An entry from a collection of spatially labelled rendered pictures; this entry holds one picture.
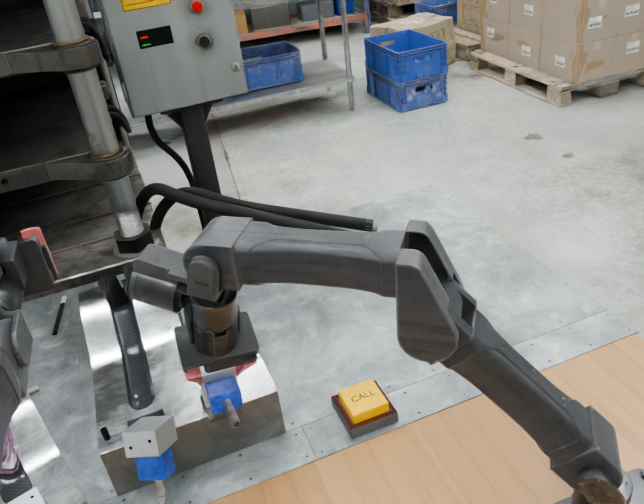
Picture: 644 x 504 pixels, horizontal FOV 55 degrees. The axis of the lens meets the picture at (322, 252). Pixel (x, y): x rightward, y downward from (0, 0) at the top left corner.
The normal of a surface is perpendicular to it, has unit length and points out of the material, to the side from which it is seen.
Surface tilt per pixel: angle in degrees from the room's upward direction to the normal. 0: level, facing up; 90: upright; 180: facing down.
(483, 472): 0
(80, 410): 0
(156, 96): 90
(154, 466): 66
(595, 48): 85
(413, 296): 90
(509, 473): 0
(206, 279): 90
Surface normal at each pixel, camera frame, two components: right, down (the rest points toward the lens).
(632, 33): 0.29, 0.34
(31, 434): 0.20, -0.57
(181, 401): -0.11, -0.84
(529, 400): -0.23, 0.50
